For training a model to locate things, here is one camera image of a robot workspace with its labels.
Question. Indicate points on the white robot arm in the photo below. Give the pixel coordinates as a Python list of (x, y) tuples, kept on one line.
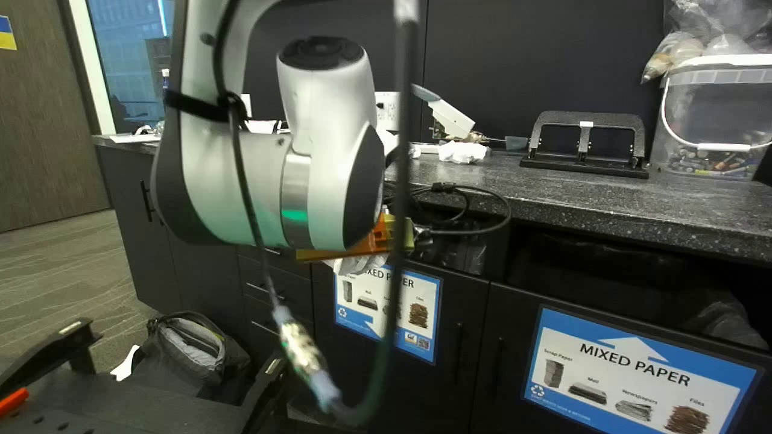
[(316, 185)]

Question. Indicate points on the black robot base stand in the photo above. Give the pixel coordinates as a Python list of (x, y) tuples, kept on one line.
[(54, 388)]

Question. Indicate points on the left mixed paper bin label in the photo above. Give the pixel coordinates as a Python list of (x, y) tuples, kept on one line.
[(363, 303)]

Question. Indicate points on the mixed paper bin label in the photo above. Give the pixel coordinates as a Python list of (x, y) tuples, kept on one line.
[(363, 303), (623, 381)]

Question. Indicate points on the right mixed paper bin label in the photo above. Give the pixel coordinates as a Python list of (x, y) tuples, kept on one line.
[(623, 381)]

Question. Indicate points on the crumpled white paper right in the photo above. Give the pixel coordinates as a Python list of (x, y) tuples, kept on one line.
[(455, 153)]

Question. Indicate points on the black cabinet drawer unit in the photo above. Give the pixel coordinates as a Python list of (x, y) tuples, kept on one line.
[(291, 286)]

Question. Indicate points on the dark grey backpack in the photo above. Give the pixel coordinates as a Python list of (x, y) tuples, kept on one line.
[(197, 346)]

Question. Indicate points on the black hole punch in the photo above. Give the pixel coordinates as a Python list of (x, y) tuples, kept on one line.
[(581, 158)]

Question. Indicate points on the clear plastic container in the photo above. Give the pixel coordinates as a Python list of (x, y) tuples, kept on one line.
[(714, 116)]

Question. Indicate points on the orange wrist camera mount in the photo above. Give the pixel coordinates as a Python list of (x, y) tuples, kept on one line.
[(377, 241)]

